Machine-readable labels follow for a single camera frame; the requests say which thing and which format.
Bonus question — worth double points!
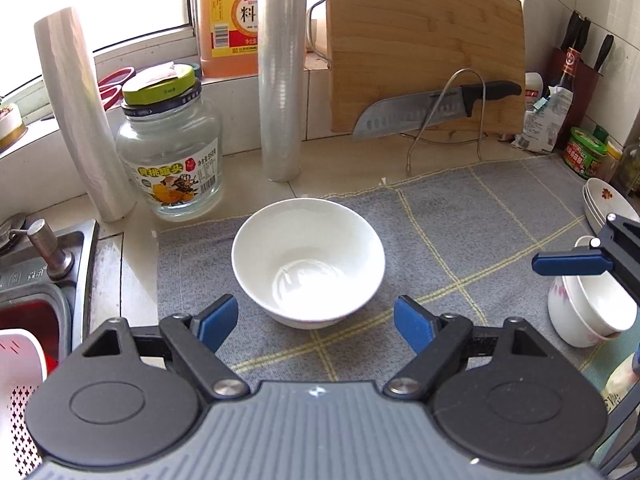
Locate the white bowl pink flowers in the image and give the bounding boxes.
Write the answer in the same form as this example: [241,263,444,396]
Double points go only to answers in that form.
[562,235,626,335]
[547,275,621,348]
[231,198,386,330]

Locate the grey checked cloth mat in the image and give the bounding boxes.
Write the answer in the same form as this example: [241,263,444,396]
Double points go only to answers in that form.
[156,152,640,401]

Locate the metal wire rack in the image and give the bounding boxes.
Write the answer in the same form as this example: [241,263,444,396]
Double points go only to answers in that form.
[406,67,488,177]

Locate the white plate with crumbs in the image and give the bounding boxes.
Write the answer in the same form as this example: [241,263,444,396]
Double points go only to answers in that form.
[583,187,608,231]

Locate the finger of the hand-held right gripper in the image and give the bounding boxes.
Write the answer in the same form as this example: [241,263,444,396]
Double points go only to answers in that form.
[531,252,615,277]

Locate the bamboo cutting board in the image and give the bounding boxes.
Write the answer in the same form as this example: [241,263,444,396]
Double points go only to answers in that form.
[325,0,527,136]

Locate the metal faucet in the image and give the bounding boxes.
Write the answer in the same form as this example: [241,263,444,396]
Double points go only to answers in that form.
[0,212,26,256]

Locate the steel sink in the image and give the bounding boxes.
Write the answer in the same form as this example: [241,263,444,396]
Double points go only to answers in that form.
[0,217,101,386]

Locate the dark red knife block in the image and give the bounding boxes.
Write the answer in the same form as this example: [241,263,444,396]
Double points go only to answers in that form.
[542,46,601,128]

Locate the white fruit-print plate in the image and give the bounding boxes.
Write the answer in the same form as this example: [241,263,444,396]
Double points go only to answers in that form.
[584,177,621,223]

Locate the short cling film roll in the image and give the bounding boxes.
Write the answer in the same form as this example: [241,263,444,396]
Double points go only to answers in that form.
[34,6,136,223]

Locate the white plastic colander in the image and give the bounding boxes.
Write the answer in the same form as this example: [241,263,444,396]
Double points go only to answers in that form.
[0,329,51,480]

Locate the white printed bag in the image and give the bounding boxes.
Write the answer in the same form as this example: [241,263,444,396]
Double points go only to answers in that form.
[512,85,576,155]

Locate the black knife handle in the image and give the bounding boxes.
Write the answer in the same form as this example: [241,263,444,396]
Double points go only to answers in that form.
[575,16,592,53]
[560,10,582,53]
[595,35,615,73]

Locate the red basin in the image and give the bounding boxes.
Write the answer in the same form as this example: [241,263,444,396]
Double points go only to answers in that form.
[0,297,68,366]

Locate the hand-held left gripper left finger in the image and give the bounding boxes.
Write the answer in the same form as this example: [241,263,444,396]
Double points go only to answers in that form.
[80,294,251,403]

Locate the red plastic lid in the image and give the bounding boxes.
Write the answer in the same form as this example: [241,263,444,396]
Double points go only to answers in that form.
[97,66,137,111]

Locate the orange cooking wine bottle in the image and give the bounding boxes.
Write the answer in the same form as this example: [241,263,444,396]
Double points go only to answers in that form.
[195,0,261,78]

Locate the dark soy sauce bottle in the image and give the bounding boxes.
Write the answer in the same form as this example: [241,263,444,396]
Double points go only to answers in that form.
[552,47,586,111]

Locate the yellow-capped spice jar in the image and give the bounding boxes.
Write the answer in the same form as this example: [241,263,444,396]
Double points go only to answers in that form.
[597,141,623,183]

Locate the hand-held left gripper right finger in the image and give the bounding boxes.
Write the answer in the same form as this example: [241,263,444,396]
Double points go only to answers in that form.
[382,295,548,403]

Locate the green-lidded sauce jar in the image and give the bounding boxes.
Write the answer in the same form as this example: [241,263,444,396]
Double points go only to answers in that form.
[562,126,608,181]

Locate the glass jar green lid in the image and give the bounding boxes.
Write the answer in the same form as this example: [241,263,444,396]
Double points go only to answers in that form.
[116,62,223,220]

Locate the black-handled kitchen knife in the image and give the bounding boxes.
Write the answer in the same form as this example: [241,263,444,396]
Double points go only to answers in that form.
[352,81,522,142]

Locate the white plate with centre stain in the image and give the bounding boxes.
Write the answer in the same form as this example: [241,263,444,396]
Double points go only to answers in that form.
[585,200,608,236]

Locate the tall cling film roll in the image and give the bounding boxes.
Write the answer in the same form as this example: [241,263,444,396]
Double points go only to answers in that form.
[257,0,307,183]

